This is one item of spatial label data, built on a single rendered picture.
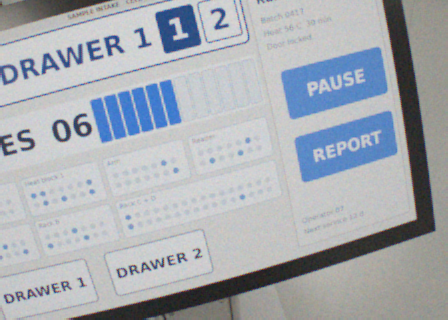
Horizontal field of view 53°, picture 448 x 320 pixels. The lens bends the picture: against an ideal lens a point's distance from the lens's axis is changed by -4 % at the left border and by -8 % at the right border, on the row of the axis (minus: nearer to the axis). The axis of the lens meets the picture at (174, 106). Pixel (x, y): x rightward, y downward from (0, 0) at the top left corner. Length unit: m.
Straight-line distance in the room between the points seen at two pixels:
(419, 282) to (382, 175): 1.12
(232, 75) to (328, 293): 1.16
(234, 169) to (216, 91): 0.07
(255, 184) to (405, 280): 1.17
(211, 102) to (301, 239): 0.16
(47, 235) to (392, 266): 1.27
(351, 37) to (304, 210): 0.16
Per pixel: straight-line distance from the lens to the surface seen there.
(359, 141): 0.45
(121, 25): 0.40
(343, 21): 0.44
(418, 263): 1.60
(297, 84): 0.42
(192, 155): 0.41
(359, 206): 0.47
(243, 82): 0.41
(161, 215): 0.42
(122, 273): 0.45
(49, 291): 0.46
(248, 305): 1.43
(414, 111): 0.48
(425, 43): 2.22
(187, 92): 0.40
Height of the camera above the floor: 1.41
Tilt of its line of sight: 49 degrees down
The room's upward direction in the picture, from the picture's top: 12 degrees counter-clockwise
